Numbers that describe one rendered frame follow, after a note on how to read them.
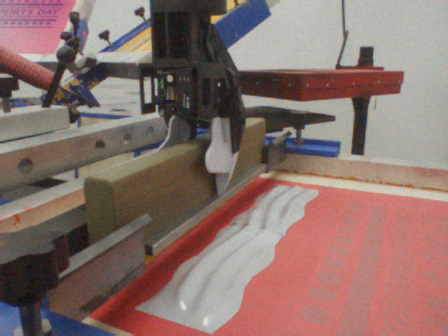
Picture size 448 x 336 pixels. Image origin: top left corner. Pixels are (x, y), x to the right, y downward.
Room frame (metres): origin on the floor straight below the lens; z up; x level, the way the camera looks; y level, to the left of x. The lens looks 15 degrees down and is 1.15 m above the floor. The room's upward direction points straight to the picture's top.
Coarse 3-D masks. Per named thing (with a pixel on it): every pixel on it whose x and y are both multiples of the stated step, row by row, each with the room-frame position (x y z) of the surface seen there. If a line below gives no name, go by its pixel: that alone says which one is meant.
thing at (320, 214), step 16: (240, 192) 0.56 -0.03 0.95; (256, 192) 0.56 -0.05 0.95; (320, 192) 0.56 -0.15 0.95; (336, 192) 0.56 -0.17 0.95; (352, 192) 0.56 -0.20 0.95; (368, 192) 0.56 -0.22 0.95; (224, 208) 0.49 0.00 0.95; (240, 208) 0.49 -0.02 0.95; (304, 208) 0.49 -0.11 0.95; (320, 208) 0.49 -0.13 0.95; (336, 208) 0.49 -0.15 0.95; (400, 208) 0.49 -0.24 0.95; (416, 208) 0.49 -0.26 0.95; (432, 208) 0.49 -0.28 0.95; (224, 224) 0.44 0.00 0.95; (304, 224) 0.44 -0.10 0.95; (320, 224) 0.44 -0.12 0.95; (304, 240) 0.40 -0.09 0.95; (320, 240) 0.39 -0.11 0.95
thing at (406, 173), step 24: (288, 168) 0.66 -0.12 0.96; (312, 168) 0.65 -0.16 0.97; (336, 168) 0.63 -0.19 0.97; (360, 168) 0.61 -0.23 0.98; (384, 168) 0.60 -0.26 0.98; (408, 168) 0.58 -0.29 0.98; (432, 168) 0.57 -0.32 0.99; (48, 192) 0.46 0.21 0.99; (72, 192) 0.46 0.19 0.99; (0, 216) 0.38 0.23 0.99; (24, 216) 0.40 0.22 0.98; (48, 216) 0.42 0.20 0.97
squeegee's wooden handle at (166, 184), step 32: (256, 128) 0.56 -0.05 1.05; (160, 160) 0.35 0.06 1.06; (192, 160) 0.39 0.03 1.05; (256, 160) 0.57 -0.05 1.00; (96, 192) 0.29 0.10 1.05; (128, 192) 0.30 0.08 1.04; (160, 192) 0.34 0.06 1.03; (192, 192) 0.39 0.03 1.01; (96, 224) 0.29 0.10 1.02; (160, 224) 0.34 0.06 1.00
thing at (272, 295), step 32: (160, 256) 0.36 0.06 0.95; (192, 256) 0.36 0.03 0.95; (288, 256) 0.36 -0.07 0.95; (128, 288) 0.30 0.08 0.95; (160, 288) 0.30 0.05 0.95; (256, 288) 0.30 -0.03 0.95; (288, 288) 0.30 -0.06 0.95; (128, 320) 0.26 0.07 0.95; (160, 320) 0.26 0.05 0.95; (256, 320) 0.26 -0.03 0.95; (288, 320) 0.26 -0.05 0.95
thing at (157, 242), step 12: (252, 168) 0.55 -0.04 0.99; (264, 168) 0.56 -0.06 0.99; (240, 180) 0.49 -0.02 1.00; (252, 180) 0.51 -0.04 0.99; (228, 192) 0.44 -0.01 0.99; (204, 204) 0.40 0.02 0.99; (216, 204) 0.41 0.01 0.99; (180, 216) 0.37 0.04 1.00; (192, 216) 0.37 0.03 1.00; (204, 216) 0.39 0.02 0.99; (168, 228) 0.34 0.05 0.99; (180, 228) 0.34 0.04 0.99; (156, 240) 0.31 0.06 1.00; (168, 240) 0.32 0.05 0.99; (156, 252) 0.31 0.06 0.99
